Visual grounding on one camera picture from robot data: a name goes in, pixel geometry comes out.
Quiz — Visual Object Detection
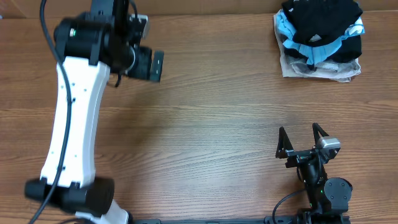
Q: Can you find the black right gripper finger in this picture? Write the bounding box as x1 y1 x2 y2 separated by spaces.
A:
312 123 329 144
275 126 294 159

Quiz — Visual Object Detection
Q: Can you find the black t-shirt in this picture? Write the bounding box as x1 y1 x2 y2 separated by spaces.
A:
282 0 363 47

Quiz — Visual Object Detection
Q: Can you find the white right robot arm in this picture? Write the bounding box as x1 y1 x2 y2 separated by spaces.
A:
271 123 353 224

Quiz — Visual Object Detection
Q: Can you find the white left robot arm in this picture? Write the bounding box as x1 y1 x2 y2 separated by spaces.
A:
25 15 164 223

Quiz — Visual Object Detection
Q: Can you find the beige folded garment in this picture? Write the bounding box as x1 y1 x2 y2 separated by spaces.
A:
274 22 361 83

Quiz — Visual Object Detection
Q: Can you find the light blue printed t-shirt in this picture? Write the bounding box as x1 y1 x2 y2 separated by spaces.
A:
274 10 365 51

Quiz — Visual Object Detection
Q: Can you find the black folded garment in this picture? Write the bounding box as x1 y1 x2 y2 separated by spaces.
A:
284 35 362 65

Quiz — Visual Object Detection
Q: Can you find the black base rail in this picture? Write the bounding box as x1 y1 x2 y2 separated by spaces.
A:
132 215 351 224

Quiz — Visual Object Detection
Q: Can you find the cardboard back wall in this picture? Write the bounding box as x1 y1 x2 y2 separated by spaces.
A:
0 0 398 19

